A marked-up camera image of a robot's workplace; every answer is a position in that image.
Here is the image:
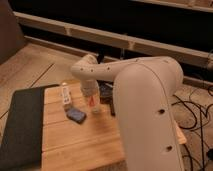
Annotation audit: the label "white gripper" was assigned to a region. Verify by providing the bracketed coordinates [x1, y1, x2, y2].
[81, 80, 100, 110]

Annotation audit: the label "red pepper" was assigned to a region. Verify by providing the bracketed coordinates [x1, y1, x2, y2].
[89, 96, 95, 107]

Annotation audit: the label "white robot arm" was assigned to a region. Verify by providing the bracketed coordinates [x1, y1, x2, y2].
[71, 55, 184, 171]

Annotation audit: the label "white ceramic cup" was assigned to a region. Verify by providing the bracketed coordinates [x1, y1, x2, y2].
[90, 98, 101, 114]

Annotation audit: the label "dark round bowl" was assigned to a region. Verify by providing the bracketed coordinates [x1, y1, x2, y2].
[99, 82, 113, 97]

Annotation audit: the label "dark rectangular block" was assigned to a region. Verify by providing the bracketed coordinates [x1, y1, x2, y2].
[108, 98, 116, 116]

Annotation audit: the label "blue sponge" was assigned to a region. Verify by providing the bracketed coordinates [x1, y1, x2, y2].
[66, 108, 86, 124]

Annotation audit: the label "white bottle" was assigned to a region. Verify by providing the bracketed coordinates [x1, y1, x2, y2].
[61, 83, 72, 110]

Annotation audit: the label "wooden board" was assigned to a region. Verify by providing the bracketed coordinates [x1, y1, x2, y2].
[40, 79, 188, 171]

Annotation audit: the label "dark grey mat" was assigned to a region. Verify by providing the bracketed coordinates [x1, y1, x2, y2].
[0, 84, 56, 171]

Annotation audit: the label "black cables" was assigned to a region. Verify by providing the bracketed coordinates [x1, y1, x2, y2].
[169, 49, 213, 171]

